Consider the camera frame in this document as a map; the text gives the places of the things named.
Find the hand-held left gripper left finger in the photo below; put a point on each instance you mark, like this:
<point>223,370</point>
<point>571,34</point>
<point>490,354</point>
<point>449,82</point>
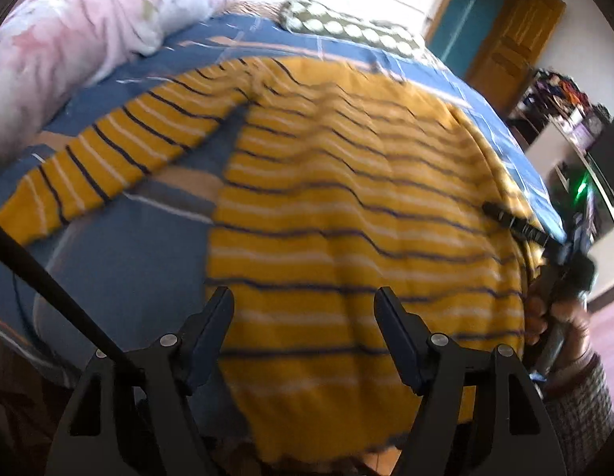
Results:
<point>215,325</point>

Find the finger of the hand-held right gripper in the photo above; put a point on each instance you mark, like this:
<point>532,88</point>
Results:
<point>515,223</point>

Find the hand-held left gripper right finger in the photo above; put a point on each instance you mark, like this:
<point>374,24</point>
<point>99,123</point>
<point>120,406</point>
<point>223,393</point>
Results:
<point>393,329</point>

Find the yellow striped sweater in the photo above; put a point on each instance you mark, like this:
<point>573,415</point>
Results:
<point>336,208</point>

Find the person's right hand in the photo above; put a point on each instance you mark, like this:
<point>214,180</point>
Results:
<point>540,315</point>

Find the white cluttered shelf unit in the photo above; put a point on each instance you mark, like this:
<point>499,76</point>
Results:
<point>565,124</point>

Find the blue plaid bedsheet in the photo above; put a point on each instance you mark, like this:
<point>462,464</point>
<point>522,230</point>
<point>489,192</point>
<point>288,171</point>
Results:
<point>118,263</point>

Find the wooden door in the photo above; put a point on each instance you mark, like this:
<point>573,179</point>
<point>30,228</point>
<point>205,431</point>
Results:
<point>520,44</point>

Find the teal glass door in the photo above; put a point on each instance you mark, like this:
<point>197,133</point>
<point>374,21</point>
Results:
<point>468,15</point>

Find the green dotted pillow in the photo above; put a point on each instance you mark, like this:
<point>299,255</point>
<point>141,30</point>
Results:
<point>346,25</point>

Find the brown patterned sheet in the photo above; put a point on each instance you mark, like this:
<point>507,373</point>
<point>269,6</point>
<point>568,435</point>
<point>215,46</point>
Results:
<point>259,8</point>

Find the pink floral duvet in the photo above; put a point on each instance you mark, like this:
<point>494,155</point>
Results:
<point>88,25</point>

